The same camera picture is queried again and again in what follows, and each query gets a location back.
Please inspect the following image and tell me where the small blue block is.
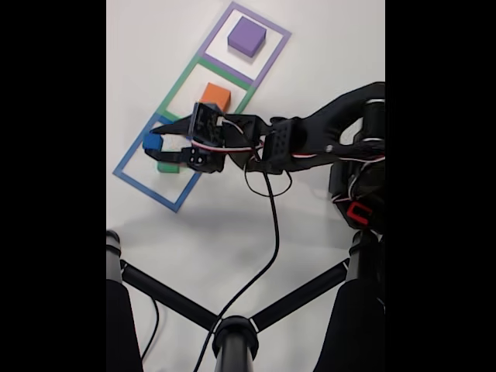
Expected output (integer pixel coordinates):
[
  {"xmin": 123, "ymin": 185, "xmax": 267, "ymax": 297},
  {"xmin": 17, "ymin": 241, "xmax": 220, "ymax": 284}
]
[{"xmin": 142, "ymin": 133, "xmax": 164, "ymax": 151}]

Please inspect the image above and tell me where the orange block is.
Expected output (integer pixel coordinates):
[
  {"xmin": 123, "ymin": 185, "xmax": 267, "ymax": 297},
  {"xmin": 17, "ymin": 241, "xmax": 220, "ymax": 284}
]
[{"xmin": 201, "ymin": 81, "xmax": 233, "ymax": 112}]

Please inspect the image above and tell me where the large purple block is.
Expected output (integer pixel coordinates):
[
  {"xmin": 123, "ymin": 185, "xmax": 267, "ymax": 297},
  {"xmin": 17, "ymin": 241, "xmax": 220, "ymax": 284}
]
[{"xmin": 227, "ymin": 15, "xmax": 267, "ymax": 58}]

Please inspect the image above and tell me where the green tape square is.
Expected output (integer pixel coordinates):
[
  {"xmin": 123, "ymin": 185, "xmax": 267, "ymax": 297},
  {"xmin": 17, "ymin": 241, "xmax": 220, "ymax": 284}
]
[{"xmin": 159, "ymin": 53, "xmax": 257, "ymax": 122}]

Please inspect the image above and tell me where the blue tape square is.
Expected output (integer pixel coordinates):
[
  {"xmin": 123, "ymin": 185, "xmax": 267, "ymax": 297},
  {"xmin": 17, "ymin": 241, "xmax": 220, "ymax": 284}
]
[{"xmin": 112, "ymin": 112, "xmax": 205, "ymax": 213}]

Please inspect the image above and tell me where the purple tape square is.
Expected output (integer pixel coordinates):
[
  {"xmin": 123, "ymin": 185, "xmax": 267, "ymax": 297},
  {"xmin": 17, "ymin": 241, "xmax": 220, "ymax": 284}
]
[{"xmin": 199, "ymin": 1, "xmax": 292, "ymax": 88}]

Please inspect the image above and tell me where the red table clamp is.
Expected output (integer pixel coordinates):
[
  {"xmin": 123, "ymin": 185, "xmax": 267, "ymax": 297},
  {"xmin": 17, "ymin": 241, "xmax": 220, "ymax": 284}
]
[{"xmin": 346, "ymin": 201, "xmax": 374, "ymax": 226}]

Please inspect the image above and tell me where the black tripod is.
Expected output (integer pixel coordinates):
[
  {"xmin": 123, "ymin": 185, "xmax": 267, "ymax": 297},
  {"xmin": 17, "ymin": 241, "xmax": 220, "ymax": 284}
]
[{"xmin": 106, "ymin": 229, "xmax": 386, "ymax": 372}]

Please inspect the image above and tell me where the red white servo wire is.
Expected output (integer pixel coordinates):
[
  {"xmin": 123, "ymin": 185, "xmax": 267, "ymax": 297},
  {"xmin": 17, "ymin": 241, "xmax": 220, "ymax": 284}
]
[{"xmin": 191, "ymin": 119, "xmax": 386, "ymax": 202}]

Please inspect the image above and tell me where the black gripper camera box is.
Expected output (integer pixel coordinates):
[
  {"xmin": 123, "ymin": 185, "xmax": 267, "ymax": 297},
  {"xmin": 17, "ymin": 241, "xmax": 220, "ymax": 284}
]
[{"xmin": 188, "ymin": 101, "xmax": 228, "ymax": 146}]

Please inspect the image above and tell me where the thick black cable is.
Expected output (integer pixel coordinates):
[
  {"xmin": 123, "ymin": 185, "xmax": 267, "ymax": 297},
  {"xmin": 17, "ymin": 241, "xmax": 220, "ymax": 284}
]
[{"xmin": 192, "ymin": 170, "xmax": 281, "ymax": 372}]

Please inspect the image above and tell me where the thin black cable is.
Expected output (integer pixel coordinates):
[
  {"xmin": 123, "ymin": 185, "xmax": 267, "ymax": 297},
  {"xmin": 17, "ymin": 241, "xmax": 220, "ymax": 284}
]
[{"xmin": 139, "ymin": 298, "xmax": 160, "ymax": 361}]

